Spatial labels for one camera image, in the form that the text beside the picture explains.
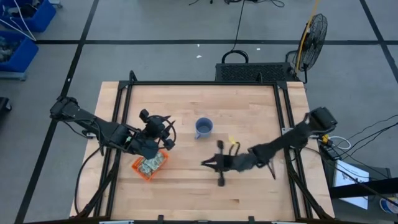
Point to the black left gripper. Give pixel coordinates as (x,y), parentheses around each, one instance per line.
(155,127)

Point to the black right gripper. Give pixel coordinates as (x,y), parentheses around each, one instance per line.
(225,162)

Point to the white green stevia packet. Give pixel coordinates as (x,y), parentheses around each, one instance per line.
(151,162)
(150,173)
(145,168)
(159,157)
(158,165)

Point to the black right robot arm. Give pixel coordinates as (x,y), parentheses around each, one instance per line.
(292,138)

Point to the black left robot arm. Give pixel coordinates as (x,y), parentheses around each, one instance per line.
(77,115)

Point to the blue-grey ceramic mug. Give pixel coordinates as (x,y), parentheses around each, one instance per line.
(203,128)

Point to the orange slotted plastic basket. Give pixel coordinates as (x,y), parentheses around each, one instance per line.
(140,174)

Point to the black power strip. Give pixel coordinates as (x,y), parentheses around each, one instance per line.
(331,152)

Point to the white paper sheet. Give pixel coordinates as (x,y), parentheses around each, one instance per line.
(348,174)

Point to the blue plastic bin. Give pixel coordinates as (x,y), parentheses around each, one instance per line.
(26,56)
(43,17)

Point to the grey cart base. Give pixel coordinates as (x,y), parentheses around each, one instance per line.
(12,76)

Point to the black floor fan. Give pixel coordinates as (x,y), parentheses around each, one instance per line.
(314,40)

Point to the black bar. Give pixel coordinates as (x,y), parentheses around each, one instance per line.
(373,186)

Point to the blue white tape roll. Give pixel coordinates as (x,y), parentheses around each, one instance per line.
(388,206)

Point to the black aluminium table frame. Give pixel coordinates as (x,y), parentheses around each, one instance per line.
(202,83)

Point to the silver metal bracket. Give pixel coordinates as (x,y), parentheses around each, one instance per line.
(90,135)
(286,130)

